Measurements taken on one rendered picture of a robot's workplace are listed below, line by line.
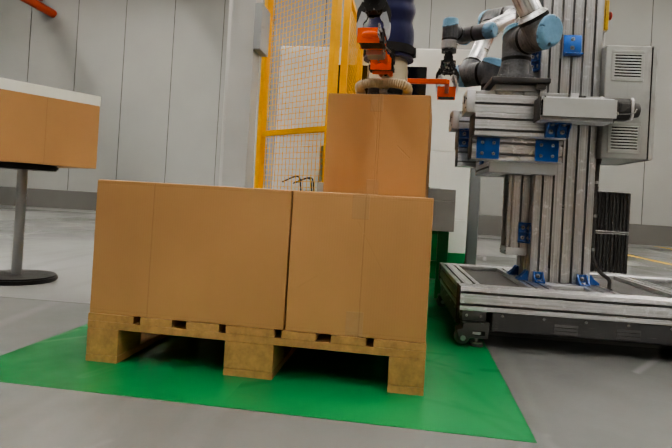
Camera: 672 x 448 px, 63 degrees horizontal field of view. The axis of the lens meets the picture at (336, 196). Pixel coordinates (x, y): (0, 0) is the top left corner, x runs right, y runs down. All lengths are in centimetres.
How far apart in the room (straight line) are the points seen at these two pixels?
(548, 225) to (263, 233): 134
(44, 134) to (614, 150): 271
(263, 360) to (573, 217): 149
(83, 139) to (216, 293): 183
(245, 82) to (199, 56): 899
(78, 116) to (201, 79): 935
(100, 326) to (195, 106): 1083
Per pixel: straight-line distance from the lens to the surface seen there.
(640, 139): 260
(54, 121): 325
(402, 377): 161
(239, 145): 367
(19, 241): 339
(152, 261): 173
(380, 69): 222
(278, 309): 162
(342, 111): 220
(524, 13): 229
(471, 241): 338
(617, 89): 260
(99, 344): 185
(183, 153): 1245
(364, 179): 216
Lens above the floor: 52
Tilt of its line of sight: level
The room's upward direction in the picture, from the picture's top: 3 degrees clockwise
